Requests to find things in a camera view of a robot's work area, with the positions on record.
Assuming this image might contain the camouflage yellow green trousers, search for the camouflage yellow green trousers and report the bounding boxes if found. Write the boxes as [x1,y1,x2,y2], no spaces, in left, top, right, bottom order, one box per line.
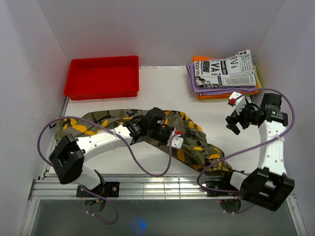
[55,109,224,172]

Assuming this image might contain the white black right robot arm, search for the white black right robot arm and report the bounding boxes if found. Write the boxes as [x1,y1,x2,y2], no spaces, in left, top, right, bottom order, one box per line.
[222,92,295,211]

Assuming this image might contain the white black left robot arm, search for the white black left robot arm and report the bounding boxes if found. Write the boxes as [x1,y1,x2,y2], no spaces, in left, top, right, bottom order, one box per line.
[49,107,175,197]

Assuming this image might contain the purple folded trousers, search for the purple folded trousers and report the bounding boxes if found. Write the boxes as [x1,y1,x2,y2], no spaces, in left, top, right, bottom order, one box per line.
[186,62,254,95]

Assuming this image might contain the yellow-green folded trousers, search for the yellow-green folded trousers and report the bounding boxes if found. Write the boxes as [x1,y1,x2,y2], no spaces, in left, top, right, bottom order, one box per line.
[254,66,262,89]

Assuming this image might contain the newspaper print folded trousers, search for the newspaper print folded trousers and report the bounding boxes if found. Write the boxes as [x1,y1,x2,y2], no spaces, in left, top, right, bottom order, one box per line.
[193,50,257,89]

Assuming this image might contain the orange folded trousers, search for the orange folded trousers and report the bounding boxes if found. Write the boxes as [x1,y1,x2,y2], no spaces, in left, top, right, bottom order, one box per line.
[192,56,259,101]

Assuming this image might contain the red plastic tray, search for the red plastic tray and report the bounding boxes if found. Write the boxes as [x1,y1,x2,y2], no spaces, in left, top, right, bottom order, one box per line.
[63,56,139,100]

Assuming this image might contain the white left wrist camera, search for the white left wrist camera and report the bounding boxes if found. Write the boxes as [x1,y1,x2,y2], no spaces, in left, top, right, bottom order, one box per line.
[167,131,184,149]

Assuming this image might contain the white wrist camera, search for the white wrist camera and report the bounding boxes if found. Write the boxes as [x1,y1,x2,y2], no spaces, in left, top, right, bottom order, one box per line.
[228,92,246,114]
[167,131,184,149]

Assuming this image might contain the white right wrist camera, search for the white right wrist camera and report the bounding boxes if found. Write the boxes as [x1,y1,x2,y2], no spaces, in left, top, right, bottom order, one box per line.
[228,92,246,114]

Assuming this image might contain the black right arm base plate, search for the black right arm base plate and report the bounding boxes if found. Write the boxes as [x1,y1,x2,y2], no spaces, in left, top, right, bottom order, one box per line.
[205,180,235,197]

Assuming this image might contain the aluminium frame rail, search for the aluminium frame rail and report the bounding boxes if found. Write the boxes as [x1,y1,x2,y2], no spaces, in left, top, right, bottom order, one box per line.
[29,176,296,200]

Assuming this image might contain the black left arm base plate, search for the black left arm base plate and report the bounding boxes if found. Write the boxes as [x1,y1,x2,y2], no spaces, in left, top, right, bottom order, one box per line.
[76,181,120,198]

